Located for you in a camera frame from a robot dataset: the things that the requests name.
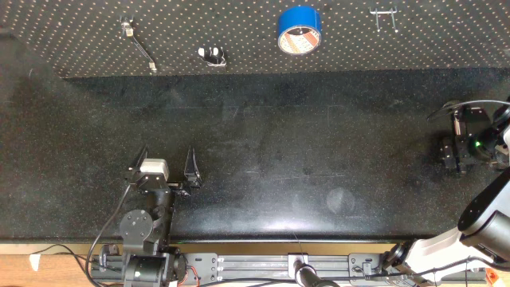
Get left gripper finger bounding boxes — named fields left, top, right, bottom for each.
left=127, top=145, right=149, bottom=171
left=184, top=146, right=202, bottom=187

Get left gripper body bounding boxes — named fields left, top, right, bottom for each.
left=126, top=171, right=202, bottom=197

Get pliers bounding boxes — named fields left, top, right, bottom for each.
left=197, top=45, right=228, bottom=68

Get wrench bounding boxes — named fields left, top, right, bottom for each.
left=120, top=15, right=159, bottom=75

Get roll of blue tape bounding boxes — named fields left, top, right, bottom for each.
left=277, top=5, right=323, bottom=56

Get black pegboard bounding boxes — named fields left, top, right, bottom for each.
left=0, top=0, right=510, bottom=77

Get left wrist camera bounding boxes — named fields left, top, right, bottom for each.
left=139, top=158, right=171, bottom=180

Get thin black wire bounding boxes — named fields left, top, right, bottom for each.
left=29, top=243, right=95, bottom=266

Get mounting rail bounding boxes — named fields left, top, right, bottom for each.
left=90, top=242, right=488, bottom=287

